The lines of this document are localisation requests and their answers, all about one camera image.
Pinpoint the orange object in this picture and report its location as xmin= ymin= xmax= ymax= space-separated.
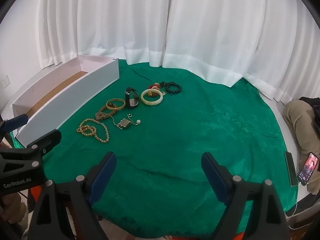
xmin=28 ymin=186 xmax=42 ymax=210

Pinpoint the gold bangle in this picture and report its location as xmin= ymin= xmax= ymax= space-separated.
xmin=106 ymin=98 xmax=125 ymax=110

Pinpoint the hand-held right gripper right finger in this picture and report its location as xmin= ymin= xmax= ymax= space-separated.
xmin=201 ymin=152 xmax=290 ymax=240

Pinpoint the dark smartphone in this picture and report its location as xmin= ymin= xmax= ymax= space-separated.
xmin=284 ymin=151 xmax=298 ymax=187

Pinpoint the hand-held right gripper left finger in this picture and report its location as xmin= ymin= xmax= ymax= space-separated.
xmin=26 ymin=151 xmax=117 ymax=240

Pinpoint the dark jacket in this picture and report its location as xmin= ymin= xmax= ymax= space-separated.
xmin=299 ymin=96 xmax=320 ymax=117

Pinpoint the pale jade bangle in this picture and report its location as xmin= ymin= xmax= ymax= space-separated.
xmin=141 ymin=89 xmax=164 ymax=105

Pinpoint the silver pendant necklace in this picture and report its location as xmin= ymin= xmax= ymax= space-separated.
xmin=112 ymin=119 xmax=137 ymax=130

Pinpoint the smartphone with lit screen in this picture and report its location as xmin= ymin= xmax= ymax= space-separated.
xmin=297 ymin=152 xmax=319 ymax=186

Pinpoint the gold bead necklace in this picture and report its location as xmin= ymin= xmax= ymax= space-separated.
xmin=76 ymin=118 xmax=110 ymax=143

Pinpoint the green velvet cloth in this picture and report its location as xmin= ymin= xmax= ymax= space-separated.
xmin=10 ymin=59 xmax=299 ymax=238

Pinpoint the red and gold bead bracelet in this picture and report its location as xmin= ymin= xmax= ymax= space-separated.
xmin=147 ymin=82 xmax=166 ymax=97

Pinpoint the person's khaki trouser leg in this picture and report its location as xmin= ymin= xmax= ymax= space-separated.
xmin=283 ymin=100 xmax=320 ymax=195

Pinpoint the black bead bracelet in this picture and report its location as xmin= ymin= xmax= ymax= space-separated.
xmin=160 ymin=81 xmax=182 ymax=95

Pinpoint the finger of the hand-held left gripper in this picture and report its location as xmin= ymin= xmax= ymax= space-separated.
xmin=25 ymin=129 xmax=62 ymax=170
xmin=0 ymin=114 xmax=28 ymax=143

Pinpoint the white box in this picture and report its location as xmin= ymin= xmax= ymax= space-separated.
xmin=12 ymin=55 xmax=120 ymax=147

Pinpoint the white curtain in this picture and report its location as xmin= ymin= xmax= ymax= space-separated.
xmin=37 ymin=0 xmax=320 ymax=105

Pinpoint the wooden bead bracelet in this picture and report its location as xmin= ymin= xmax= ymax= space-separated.
xmin=96 ymin=105 xmax=117 ymax=120

